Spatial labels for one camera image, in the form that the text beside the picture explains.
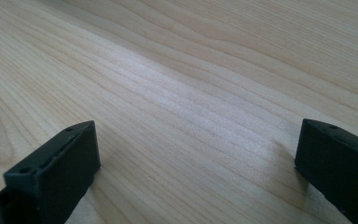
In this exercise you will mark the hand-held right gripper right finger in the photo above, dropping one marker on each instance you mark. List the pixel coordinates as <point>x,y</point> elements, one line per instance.
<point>338,165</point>

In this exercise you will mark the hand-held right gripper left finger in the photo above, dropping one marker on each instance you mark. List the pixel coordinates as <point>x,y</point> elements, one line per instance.
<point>59,174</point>

